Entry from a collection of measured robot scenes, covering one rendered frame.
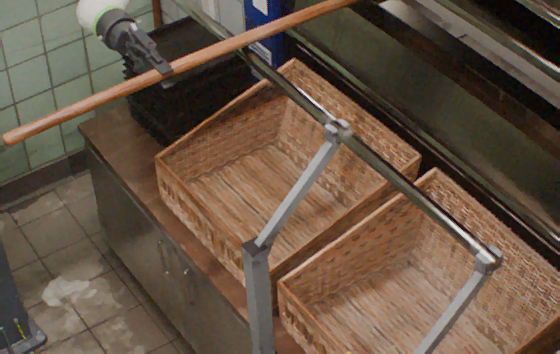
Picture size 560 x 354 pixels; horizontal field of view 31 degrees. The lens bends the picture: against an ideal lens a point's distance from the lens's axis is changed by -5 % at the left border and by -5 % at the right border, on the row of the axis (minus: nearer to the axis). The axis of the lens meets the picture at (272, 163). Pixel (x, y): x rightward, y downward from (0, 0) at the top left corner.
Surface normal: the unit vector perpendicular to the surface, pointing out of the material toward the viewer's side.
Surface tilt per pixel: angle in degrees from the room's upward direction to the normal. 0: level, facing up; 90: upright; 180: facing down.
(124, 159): 0
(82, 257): 0
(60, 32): 90
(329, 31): 70
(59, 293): 0
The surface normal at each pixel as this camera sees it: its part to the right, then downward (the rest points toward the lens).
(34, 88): 0.55, 0.51
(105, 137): -0.05, -0.77
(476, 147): -0.80, 0.10
